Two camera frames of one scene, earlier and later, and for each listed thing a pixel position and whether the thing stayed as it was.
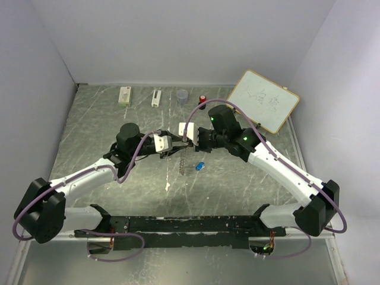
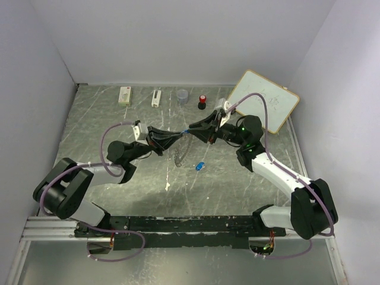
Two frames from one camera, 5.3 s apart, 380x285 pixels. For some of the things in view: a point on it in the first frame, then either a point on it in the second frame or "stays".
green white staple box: (124, 96) stays
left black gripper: (168, 154) -> (160, 140)
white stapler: (156, 98) stays
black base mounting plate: (189, 232) stays
